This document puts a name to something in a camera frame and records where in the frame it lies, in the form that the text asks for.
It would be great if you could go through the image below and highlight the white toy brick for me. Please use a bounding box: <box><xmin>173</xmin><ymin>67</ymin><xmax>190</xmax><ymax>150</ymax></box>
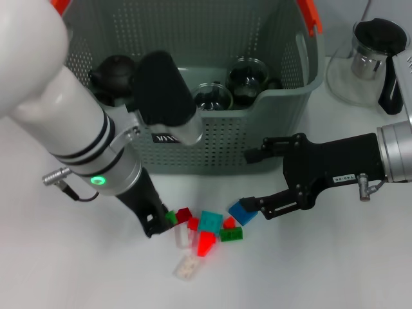
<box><xmin>173</xmin><ymin>225</ymin><xmax>194</xmax><ymax>250</ymax></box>

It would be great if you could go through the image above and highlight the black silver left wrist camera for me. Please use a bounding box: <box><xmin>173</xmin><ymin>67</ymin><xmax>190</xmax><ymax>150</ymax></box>
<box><xmin>128</xmin><ymin>50</ymin><xmax>204</xmax><ymax>146</ymax></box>

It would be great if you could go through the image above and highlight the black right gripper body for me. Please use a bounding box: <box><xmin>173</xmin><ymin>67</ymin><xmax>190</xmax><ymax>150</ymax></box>
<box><xmin>282</xmin><ymin>132</ymin><xmax>387</xmax><ymax>210</ymax></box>

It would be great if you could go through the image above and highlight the black clay teapot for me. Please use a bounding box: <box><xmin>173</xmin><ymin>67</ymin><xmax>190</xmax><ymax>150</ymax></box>
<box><xmin>89</xmin><ymin>55</ymin><xmax>138</xmax><ymax>97</ymax></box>

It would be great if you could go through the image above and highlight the glass kettle with black handle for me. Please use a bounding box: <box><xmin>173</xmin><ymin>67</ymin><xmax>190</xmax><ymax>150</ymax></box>
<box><xmin>325</xmin><ymin>17</ymin><xmax>409</xmax><ymax>116</ymax></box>

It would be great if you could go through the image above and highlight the orange sloped toy brick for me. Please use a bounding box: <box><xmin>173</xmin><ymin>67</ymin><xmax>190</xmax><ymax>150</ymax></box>
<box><xmin>196</xmin><ymin>231</ymin><xmax>217</xmax><ymax>258</ymax></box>

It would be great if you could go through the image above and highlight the clear beige toy brick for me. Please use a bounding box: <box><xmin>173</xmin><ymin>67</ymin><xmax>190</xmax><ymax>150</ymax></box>
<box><xmin>172</xmin><ymin>254</ymin><xmax>200</xmax><ymax>281</ymax></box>

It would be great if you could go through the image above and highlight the black brand label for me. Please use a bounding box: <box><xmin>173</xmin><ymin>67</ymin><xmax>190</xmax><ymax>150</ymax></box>
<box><xmin>151</xmin><ymin>133</ymin><xmax>178</xmax><ymax>144</ymax></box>

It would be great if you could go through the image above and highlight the grey perforated storage basket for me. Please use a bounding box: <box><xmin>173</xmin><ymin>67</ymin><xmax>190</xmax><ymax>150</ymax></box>
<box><xmin>57</xmin><ymin>0</ymin><xmax>324</xmax><ymax>176</ymax></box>

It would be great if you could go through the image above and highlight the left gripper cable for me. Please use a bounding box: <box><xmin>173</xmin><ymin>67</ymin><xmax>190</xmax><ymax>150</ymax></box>
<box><xmin>61</xmin><ymin>185</ymin><xmax>99</xmax><ymax>203</ymax></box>

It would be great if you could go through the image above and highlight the blue toy plate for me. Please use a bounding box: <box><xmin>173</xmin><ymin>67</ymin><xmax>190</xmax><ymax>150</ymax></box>
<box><xmin>228</xmin><ymin>198</ymin><xmax>259</xmax><ymax>227</ymax></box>

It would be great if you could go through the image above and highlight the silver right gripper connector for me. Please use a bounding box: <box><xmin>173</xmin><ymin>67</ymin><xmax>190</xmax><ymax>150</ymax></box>
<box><xmin>357</xmin><ymin>173</ymin><xmax>371</xmax><ymax>202</ymax></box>

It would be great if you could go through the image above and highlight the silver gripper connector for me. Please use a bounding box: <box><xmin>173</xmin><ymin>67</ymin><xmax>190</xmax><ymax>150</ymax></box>
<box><xmin>357</xmin><ymin>173</ymin><xmax>371</xmax><ymax>202</ymax></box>
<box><xmin>42</xmin><ymin>167</ymin><xmax>71</xmax><ymax>186</ymax></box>

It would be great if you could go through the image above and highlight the teal toy plate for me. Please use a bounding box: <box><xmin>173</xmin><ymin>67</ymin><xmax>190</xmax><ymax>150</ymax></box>
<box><xmin>198</xmin><ymin>210</ymin><xmax>223</xmax><ymax>234</ymax></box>

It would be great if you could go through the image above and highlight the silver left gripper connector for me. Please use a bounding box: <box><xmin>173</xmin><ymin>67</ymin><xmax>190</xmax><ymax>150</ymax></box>
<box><xmin>42</xmin><ymin>167</ymin><xmax>71</xmax><ymax>186</ymax></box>

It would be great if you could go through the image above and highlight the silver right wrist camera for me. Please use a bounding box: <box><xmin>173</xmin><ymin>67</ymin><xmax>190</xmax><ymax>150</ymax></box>
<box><xmin>393</xmin><ymin>53</ymin><xmax>412</xmax><ymax>125</ymax></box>

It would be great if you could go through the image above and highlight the orange basket handle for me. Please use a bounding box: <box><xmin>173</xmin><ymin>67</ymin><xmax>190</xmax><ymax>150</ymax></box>
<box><xmin>295</xmin><ymin>0</ymin><xmax>323</xmax><ymax>36</ymax></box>
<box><xmin>51</xmin><ymin>0</ymin><xmax>72</xmax><ymax>15</ymax></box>

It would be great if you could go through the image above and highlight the dark red toy brick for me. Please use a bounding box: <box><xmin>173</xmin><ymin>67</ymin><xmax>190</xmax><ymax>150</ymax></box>
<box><xmin>175</xmin><ymin>207</ymin><xmax>194</xmax><ymax>223</ymax></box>

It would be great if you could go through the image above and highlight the glass teacup with black base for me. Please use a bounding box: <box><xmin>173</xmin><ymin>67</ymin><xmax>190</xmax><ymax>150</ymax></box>
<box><xmin>225</xmin><ymin>57</ymin><xmax>283</xmax><ymax>106</ymax></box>
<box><xmin>192</xmin><ymin>82</ymin><xmax>233</xmax><ymax>111</ymax></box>

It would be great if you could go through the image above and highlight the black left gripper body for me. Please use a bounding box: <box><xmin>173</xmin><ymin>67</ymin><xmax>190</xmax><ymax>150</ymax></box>
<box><xmin>115</xmin><ymin>167</ymin><xmax>164</xmax><ymax>213</ymax></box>

